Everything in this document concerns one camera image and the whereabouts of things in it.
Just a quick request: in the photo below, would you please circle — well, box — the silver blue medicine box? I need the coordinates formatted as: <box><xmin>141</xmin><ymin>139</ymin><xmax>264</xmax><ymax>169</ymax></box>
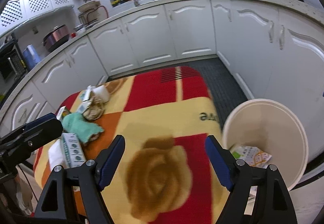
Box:
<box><xmin>76</xmin><ymin>100</ymin><xmax>92</xmax><ymax>114</ymax></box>

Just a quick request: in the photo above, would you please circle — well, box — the green white tissue packet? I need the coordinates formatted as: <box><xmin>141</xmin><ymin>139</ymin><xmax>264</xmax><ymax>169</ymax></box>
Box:
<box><xmin>48</xmin><ymin>138</ymin><xmax>68</xmax><ymax>170</ymax></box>

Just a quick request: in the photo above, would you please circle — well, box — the red yellow orange blanket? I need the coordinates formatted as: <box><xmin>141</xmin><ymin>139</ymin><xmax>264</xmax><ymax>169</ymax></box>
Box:
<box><xmin>32</xmin><ymin>66</ymin><xmax>231</xmax><ymax>224</ymax></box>

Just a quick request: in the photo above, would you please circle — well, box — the patterned paper food bag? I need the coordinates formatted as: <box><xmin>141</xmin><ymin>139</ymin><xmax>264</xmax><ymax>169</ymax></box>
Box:
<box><xmin>230</xmin><ymin>144</ymin><xmax>272</xmax><ymax>168</ymax></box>

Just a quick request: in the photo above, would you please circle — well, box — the beige knitted rag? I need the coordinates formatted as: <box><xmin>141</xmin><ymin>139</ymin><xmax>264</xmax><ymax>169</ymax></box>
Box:
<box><xmin>82</xmin><ymin>96</ymin><xmax>104</xmax><ymax>121</ymax></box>

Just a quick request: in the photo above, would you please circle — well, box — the white foam block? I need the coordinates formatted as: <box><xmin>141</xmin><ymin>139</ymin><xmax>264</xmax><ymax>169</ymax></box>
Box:
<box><xmin>92</xmin><ymin>85</ymin><xmax>110</xmax><ymax>103</ymax></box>

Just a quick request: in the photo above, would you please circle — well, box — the green terry cloth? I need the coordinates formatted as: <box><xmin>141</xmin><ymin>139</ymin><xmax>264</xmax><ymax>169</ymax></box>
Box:
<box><xmin>62</xmin><ymin>112</ymin><xmax>104</xmax><ymax>145</ymax></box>

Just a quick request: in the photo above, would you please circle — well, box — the black floor mat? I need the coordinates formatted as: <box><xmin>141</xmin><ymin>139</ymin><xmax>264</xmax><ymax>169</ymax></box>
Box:
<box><xmin>100</xmin><ymin>58</ymin><xmax>247</xmax><ymax>137</ymax></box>

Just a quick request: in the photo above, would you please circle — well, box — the red wire dish rack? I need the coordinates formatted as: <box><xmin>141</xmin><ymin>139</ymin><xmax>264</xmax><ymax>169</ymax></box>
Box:
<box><xmin>77</xmin><ymin>1</ymin><xmax>109</xmax><ymax>26</ymax></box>

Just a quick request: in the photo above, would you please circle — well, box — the copper rice cooker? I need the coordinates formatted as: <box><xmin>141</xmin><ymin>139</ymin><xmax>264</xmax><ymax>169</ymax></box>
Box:
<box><xmin>42</xmin><ymin>24</ymin><xmax>70</xmax><ymax>52</ymax></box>

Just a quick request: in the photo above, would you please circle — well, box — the long white green box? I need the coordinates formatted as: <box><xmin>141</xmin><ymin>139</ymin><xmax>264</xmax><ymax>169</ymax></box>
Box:
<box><xmin>61</xmin><ymin>133</ymin><xmax>86</xmax><ymax>168</ymax></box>

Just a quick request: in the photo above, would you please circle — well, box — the beige round trash bin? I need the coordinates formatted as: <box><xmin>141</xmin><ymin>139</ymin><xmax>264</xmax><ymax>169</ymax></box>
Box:
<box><xmin>222</xmin><ymin>99</ymin><xmax>309</xmax><ymax>191</ymax></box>

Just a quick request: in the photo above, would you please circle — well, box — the black microwave oven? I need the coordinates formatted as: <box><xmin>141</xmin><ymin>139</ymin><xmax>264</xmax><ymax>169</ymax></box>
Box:
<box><xmin>1</xmin><ymin>39</ymin><xmax>28</xmax><ymax>82</ymax></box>

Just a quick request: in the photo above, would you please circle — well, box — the blue white kettle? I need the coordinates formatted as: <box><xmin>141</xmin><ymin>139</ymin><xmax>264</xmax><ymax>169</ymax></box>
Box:
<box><xmin>22</xmin><ymin>45</ymin><xmax>41</xmax><ymax>69</ymax></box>

